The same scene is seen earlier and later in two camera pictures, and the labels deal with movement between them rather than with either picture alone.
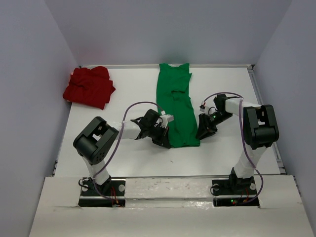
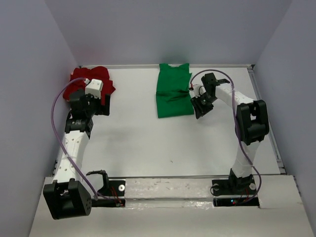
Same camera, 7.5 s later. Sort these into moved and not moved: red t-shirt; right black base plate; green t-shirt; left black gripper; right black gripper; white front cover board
Moved: green t-shirt; left black gripper; right black gripper
Not moved: right black base plate; white front cover board; red t-shirt
